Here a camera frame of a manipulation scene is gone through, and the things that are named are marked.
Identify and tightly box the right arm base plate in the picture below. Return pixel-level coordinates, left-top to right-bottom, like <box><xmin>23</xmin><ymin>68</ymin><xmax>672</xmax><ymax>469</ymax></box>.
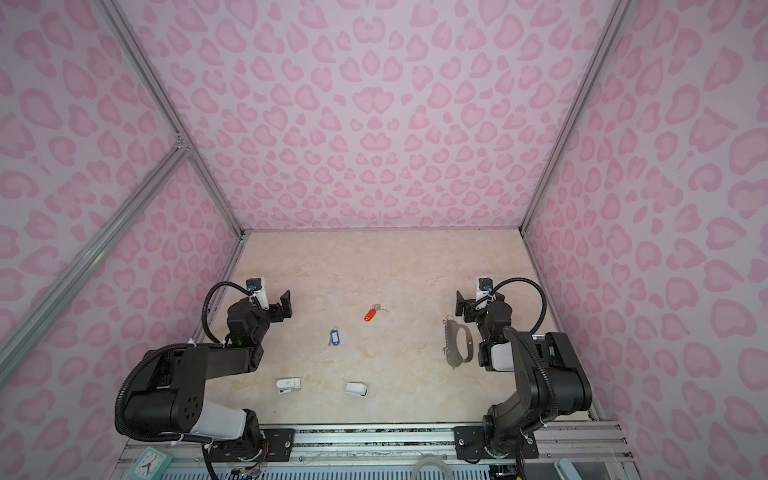
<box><xmin>451</xmin><ymin>425</ymin><xmax>540</xmax><ymax>463</ymax></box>

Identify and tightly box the small green clock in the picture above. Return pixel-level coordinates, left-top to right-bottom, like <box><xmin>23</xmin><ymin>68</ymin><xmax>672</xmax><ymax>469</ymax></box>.
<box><xmin>128</xmin><ymin>447</ymin><xmax>173</xmax><ymax>480</ymax></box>

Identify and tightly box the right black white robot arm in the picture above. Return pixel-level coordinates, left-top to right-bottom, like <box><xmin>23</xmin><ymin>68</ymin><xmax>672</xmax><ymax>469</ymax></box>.
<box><xmin>455</xmin><ymin>293</ymin><xmax>593</xmax><ymax>458</ymax></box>

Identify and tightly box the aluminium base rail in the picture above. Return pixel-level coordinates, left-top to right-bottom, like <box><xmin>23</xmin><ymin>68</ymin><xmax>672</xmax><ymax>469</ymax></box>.
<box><xmin>110</xmin><ymin>421</ymin><xmax>640</xmax><ymax>480</ymax></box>

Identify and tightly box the clear plastic tube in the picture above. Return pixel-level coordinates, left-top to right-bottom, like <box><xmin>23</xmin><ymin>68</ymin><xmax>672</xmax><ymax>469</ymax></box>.
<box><xmin>408</xmin><ymin>456</ymin><xmax>455</xmax><ymax>480</ymax></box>

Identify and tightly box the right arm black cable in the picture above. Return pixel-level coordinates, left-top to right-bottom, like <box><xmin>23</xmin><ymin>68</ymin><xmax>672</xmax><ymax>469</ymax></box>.
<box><xmin>487</xmin><ymin>277</ymin><xmax>548</xmax><ymax>337</ymax></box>

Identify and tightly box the right white key tag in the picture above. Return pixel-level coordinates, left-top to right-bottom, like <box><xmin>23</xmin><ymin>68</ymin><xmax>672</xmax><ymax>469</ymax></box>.
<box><xmin>344</xmin><ymin>382</ymin><xmax>368</xmax><ymax>397</ymax></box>

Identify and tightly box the blue key tag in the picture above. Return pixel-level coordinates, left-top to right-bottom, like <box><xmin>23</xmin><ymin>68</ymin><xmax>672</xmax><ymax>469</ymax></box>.
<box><xmin>328</xmin><ymin>328</ymin><xmax>340</xmax><ymax>346</ymax></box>

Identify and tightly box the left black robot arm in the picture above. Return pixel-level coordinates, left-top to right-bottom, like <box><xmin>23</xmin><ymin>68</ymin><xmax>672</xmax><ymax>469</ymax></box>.
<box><xmin>114</xmin><ymin>291</ymin><xmax>293</xmax><ymax>459</ymax></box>

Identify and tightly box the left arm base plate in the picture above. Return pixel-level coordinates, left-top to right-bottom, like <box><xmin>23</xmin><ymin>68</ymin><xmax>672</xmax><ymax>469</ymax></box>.
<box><xmin>208</xmin><ymin>428</ymin><xmax>295</xmax><ymax>463</ymax></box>

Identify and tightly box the diagonal aluminium frame bar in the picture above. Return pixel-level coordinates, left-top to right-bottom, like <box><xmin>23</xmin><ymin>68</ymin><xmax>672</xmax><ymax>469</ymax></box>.
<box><xmin>1</xmin><ymin>141</ymin><xmax>189</xmax><ymax>385</ymax></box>

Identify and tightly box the left white key tag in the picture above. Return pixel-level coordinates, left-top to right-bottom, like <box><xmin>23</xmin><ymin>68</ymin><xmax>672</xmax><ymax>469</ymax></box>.
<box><xmin>276</xmin><ymin>377</ymin><xmax>302</xmax><ymax>395</ymax></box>

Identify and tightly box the white key tag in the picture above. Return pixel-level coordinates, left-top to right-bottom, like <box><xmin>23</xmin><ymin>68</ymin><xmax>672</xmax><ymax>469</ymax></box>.
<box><xmin>276</xmin><ymin>377</ymin><xmax>302</xmax><ymax>395</ymax></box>
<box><xmin>344</xmin><ymin>382</ymin><xmax>368</xmax><ymax>397</ymax></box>

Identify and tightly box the silver carabiner keyring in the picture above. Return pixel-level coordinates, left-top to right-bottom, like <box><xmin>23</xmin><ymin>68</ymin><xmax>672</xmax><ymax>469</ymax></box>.
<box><xmin>443</xmin><ymin>316</ymin><xmax>474</xmax><ymax>369</ymax></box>

